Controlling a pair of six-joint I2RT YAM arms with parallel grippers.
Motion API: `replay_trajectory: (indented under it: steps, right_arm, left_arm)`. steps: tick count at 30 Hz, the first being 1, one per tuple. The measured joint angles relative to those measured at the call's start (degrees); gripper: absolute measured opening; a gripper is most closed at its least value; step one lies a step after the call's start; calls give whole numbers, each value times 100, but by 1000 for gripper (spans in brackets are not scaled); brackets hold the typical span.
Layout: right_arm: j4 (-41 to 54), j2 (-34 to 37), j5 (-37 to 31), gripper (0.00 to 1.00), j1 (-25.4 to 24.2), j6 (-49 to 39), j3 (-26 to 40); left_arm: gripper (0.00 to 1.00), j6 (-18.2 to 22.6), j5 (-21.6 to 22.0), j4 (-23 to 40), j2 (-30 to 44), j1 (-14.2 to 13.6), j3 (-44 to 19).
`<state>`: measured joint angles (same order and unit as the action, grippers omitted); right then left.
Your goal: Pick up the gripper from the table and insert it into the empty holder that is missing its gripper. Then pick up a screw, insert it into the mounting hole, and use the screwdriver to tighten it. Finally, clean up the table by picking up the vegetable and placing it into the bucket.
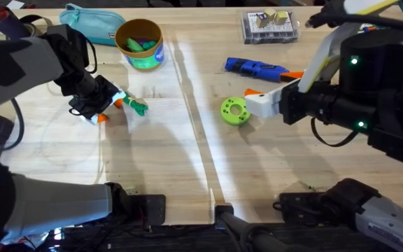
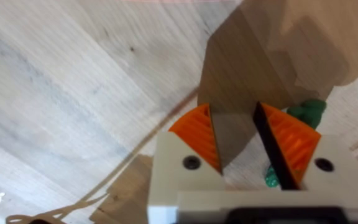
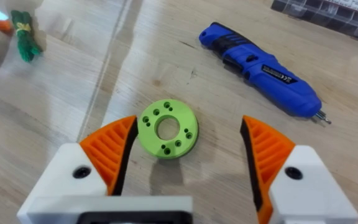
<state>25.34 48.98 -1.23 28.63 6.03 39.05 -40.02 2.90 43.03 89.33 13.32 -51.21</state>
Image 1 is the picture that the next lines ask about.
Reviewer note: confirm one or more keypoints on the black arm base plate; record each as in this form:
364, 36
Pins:
299, 208
150, 210

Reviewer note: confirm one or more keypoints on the blue electric screwdriver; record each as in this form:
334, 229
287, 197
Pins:
254, 68

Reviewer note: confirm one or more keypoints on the black camera stand pole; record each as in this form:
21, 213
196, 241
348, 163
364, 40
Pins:
247, 232

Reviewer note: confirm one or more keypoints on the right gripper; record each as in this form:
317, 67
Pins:
327, 105

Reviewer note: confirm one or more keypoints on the black rail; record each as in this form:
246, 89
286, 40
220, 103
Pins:
173, 238

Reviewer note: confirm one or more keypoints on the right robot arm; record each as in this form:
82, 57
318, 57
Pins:
390, 224

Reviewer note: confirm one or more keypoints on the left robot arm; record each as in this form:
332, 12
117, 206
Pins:
40, 203

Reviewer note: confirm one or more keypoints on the green toy vegetable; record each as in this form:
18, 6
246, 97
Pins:
135, 105

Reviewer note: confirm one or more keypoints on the teal zip bag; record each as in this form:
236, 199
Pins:
93, 24

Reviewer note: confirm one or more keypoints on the brown tub with toys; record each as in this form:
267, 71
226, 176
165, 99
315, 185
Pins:
142, 52

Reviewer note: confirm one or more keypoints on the white paper sheet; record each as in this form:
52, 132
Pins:
15, 4

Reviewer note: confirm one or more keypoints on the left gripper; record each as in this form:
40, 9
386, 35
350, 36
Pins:
82, 84

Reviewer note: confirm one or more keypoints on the dark purple roll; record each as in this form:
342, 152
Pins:
10, 24

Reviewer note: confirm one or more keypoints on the green disc with holes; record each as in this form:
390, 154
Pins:
230, 117

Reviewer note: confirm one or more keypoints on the clear box with wooden blocks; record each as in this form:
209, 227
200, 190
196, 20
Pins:
271, 29

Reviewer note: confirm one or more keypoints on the pale upright wrist plate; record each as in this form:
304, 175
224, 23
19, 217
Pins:
318, 63

